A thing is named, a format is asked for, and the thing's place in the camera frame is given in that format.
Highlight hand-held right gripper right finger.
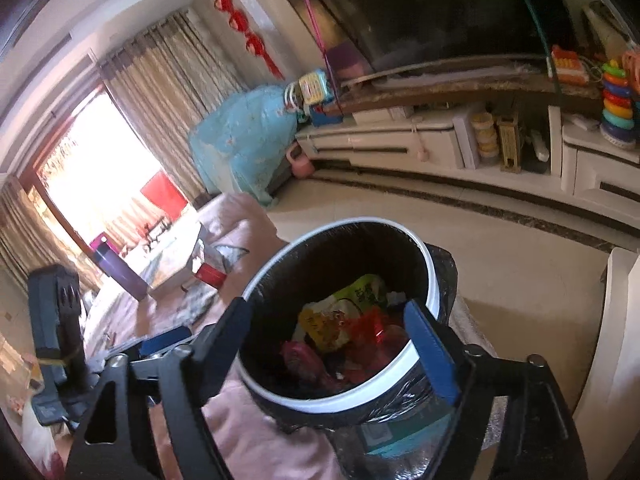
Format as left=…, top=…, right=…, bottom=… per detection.
left=402, top=300, right=588, bottom=480

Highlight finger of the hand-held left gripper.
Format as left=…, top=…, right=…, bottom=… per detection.
left=107, top=326, right=196, bottom=361

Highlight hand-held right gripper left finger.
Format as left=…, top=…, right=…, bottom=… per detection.
left=65, top=297, right=253, bottom=480

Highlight black trash bin white rim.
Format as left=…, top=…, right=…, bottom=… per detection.
left=236, top=217, right=461, bottom=433

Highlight pink candy wrapper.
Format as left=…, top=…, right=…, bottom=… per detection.
left=280, top=340, right=326, bottom=386

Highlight green snack packet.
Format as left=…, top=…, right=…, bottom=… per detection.
left=300, top=274, right=396, bottom=321

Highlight black trash bag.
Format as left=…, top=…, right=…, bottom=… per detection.
left=237, top=220, right=461, bottom=433

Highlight red clear plastic bag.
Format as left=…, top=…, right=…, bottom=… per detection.
left=192, top=242, right=251, bottom=291

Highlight purple thermos bottle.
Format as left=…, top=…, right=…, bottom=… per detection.
left=90, top=234, right=150, bottom=301

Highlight beige curtain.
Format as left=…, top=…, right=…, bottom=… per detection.
left=100, top=10, right=246, bottom=201
left=0, top=180, right=101, bottom=291

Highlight red chair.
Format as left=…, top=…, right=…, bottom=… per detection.
left=140, top=170, right=190, bottom=221

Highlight white furniture panel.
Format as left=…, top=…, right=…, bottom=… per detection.
left=570, top=247, right=640, bottom=480

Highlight light blue cover cloth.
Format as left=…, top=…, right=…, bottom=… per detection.
left=189, top=84, right=298, bottom=208

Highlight white television cabinet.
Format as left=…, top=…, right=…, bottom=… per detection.
left=295, top=52, right=640, bottom=226

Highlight wooden rack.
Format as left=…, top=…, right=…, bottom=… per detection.
left=495, top=112, right=521, bottom=171

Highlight yellow stacked containers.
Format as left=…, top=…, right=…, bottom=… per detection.
left=472, top=112, right=501, bottom=158

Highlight white remote control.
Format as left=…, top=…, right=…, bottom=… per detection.
left=530, top=130, right=551, bottom=161

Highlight yellow and blue toy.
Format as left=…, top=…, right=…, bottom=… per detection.
left=298, top=69, right=346, bottom=127

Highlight purple box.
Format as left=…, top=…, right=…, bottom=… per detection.
left=330, top=42, right=366, bottom=78

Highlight pink stick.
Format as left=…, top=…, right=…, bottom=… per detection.
left=295, top=0, right=346, bottom=116

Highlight orange toy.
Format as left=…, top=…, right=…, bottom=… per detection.
left=550, top=45, right=593, bottom=86

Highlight black television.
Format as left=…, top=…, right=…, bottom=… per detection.
left=281, top=0, right=566, bottom=78

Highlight colourful stacking ring toy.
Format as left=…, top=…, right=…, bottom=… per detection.
left=599, top=57, right=640, bottom=148

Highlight red wall decoration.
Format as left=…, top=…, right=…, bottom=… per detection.
left=202, top=0, right=283, bottom=81

